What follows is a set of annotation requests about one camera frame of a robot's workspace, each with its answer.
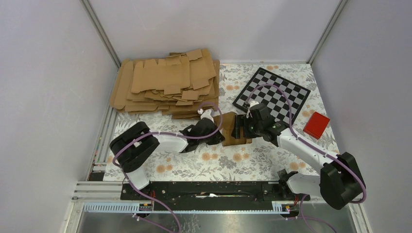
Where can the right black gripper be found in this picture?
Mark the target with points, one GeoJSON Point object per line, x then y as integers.
{"type": "Point", "coordinates": [241, 120]}

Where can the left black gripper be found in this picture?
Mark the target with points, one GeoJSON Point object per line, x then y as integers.
{"type": "Point", "coordinates": [218, 138]}

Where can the brown cardboard box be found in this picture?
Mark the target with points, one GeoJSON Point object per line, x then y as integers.
{"type": "Point", "coordinates": [227, 128]}

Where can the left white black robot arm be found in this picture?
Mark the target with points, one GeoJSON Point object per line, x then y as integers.
{"type": "Point", "coordinates": [133, 147]}

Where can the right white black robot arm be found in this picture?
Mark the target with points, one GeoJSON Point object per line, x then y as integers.
{"type": "Point", "coordinates": [338, 181]}

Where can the red box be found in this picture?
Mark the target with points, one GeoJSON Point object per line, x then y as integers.
{"type": "Point", "coordinates": [316, 125]}

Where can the black white checkerboard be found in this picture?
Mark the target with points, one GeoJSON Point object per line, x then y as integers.
{"type": "Point", "coordinates": [272, 97]}

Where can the stack of flat cardboard boxes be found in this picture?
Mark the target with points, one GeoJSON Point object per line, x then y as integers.
{"type": "Point", "coordinates": [177, 85]}

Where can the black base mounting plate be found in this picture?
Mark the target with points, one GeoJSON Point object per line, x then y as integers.
{"type": "Point", "coordinates": [256, 196]}

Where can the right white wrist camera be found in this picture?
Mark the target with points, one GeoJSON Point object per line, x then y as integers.
{"type": "Point", "coordinates": [252, 103]}

